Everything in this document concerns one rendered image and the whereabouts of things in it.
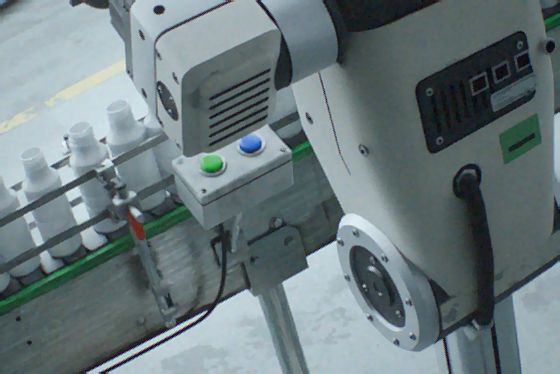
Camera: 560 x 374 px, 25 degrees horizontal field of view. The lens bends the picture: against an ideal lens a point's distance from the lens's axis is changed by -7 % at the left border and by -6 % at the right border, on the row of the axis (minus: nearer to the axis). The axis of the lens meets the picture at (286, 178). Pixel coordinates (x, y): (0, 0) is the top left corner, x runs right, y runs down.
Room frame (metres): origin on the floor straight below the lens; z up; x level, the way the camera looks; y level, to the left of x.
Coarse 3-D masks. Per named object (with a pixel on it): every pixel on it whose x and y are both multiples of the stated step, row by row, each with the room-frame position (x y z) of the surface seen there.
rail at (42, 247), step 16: (272, 128) 1.70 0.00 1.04; (144, 144) 1.62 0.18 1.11; (64, 160) 1.65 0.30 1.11; (112, 160) 1.60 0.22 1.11; (80, 176) 1.58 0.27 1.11; (96, 176) 1.59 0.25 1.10; (16, 192) 1.61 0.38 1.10; (64, 192) 1.57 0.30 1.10; (144, 192) 1.61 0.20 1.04; (32, 208) 1.55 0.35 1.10; (0, 224) 1.53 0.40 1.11; (32, 224) 1.62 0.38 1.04; (80, 224) 1.57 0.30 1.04; (48, 240) 1.55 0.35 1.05; (64, 240) 1.56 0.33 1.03; (32, 256) 1.54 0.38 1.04; (0, 272) 1.52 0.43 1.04
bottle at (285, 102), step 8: (288, 88) 1.73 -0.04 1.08; (280, 96) 1.72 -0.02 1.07; (288, 96) 1.72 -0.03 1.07; (280, 104) 1.72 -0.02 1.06; (288, 104) 1.72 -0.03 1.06; (280, 112) 1.72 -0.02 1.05; (288, 112) 1.72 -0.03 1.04; (272, 120) 1.72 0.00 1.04; (288, 128) 1.72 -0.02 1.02; (296, 128) 1.72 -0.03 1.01; (280, 136) 1.72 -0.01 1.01; (288, 136) 1.72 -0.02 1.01
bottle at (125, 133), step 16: (112, 112) 1.64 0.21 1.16; (128, 112) 1.64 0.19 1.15; (112, 128) 1.65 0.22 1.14; (128, 128) 1.64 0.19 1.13; (144, 128) 1.65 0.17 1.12; (112, 144) 1.63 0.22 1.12; (128, 144) 1.63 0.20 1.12; (128, 160) 1.63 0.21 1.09; (144, 160) 1.63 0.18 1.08; (128, 176) 1.63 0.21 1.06; (144, 176) 1.63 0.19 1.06; (160, 176) 1.65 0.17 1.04; (160, 192) 1.64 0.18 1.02; (144, 208) 1.63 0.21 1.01
